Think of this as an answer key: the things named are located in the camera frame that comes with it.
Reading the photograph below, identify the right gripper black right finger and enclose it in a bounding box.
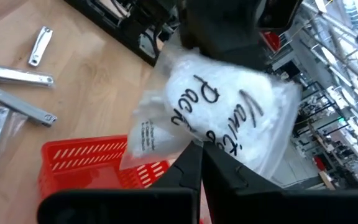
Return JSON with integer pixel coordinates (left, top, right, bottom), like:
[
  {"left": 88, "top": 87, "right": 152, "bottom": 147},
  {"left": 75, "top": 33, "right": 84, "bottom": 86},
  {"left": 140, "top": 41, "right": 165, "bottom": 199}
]
[{"left": 202, "top": 142, "right": 358, "bottom": 224}]

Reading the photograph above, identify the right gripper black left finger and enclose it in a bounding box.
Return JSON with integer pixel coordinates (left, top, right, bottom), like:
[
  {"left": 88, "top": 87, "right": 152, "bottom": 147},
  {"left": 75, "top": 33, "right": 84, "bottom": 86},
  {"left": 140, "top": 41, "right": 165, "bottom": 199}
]
[{"left": 37, "top": 141, "right": 203, "bottom": 224}]

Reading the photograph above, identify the vanity pack clear plastic bag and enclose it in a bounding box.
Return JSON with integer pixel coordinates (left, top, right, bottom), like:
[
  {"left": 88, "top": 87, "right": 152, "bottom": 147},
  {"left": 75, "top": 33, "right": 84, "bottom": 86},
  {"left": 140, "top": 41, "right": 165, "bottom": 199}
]
[{"left": 119, "top": 34, "right": 303, "bottom": 180}]

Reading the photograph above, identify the black metal table frame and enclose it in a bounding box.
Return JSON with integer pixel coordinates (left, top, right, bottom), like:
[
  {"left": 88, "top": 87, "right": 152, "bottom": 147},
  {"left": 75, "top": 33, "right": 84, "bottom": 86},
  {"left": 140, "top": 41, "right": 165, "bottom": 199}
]
[{"left": 63, "top": 0, "right": 180, "bottom": 67}]

